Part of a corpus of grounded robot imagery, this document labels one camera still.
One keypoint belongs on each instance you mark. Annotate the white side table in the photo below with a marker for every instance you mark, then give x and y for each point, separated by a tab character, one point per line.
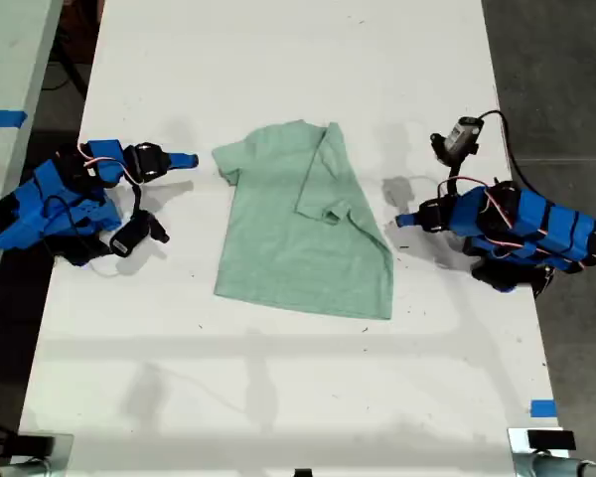
10	74

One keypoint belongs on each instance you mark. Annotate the metal table clamp plate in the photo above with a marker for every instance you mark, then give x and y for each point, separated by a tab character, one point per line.
517	447
63	454

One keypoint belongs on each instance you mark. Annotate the square blue tape piece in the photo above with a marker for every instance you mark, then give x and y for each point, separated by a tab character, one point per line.
543	408

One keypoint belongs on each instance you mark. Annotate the pale green T-shirt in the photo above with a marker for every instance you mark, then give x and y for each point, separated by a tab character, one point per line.
278	238

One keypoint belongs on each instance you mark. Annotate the small black box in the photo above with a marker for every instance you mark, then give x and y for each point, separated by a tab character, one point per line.
36	445
550	440

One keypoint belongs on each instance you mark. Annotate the long blue tape strip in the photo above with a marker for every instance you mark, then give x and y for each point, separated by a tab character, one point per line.
2	118

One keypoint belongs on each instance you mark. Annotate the black camera stalk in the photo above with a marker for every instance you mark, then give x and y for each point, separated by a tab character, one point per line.
452	169
158	228

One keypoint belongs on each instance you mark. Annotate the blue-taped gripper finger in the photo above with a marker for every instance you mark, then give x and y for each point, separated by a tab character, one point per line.
409	220
184	160

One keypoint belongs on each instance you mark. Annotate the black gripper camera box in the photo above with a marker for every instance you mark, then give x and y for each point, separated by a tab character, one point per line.
463	136
129	236

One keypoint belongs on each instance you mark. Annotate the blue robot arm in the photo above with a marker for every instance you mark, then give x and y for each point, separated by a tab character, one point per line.
541	223
54	213

